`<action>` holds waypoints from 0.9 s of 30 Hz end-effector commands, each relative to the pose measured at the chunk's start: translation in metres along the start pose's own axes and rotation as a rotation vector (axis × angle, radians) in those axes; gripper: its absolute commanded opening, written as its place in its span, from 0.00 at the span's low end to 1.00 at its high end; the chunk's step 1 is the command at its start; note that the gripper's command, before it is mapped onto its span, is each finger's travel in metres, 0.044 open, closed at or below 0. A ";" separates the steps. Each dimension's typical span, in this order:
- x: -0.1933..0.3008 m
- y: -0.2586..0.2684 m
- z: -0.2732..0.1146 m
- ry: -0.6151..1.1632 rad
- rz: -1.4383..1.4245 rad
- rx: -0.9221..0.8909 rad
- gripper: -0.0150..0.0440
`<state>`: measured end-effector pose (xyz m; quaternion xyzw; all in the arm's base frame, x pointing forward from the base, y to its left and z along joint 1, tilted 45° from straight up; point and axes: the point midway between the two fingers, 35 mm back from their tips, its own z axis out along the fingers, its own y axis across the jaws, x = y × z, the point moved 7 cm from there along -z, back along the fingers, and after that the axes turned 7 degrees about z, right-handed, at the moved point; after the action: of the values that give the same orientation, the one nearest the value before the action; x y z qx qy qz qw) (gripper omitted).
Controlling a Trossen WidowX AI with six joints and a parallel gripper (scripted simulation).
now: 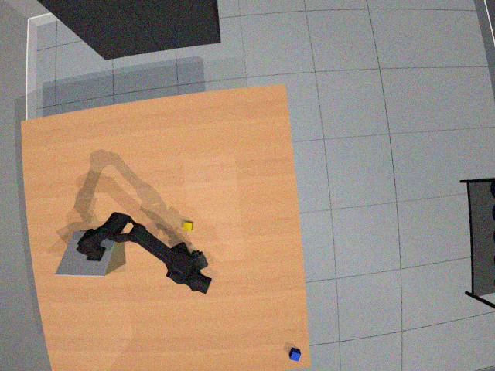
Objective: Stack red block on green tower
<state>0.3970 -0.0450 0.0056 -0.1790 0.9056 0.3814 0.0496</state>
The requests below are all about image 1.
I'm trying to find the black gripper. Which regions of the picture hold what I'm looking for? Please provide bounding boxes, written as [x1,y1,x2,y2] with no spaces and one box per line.
[171,242,202,274]

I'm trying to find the blue block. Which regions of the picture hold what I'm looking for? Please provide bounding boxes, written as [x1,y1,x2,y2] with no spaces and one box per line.
[289,347,301,362]

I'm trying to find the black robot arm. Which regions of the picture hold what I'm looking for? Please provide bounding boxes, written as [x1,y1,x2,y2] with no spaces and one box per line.
[77,212,212,294]

